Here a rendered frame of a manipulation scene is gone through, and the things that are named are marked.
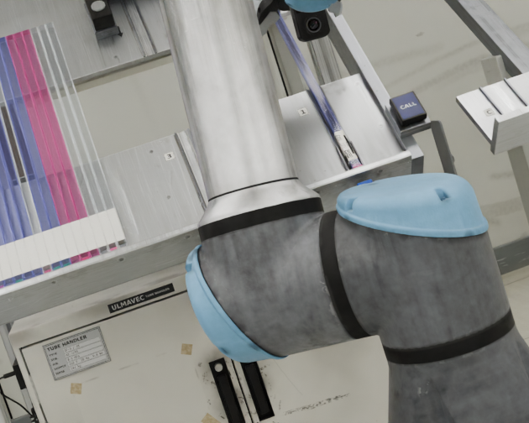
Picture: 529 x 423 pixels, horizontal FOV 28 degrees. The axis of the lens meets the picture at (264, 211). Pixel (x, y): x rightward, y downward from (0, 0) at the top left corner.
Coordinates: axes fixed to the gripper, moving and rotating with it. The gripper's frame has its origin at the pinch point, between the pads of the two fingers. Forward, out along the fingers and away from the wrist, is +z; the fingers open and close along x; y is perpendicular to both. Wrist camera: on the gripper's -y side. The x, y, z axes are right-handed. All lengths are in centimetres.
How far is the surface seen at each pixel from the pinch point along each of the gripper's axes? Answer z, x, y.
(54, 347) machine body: 33, 53, -25
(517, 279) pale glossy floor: 194, -82, -6
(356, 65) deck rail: 4.4, -7.9, -6.4
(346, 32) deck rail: 5.5, -8.9, 0.3
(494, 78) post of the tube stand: 7.7, -29.0, -14.9
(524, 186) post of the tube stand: 17.1, -28.9, -31.0
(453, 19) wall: 165, -91, 79
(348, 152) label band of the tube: -0.8, 0.4, -22.4
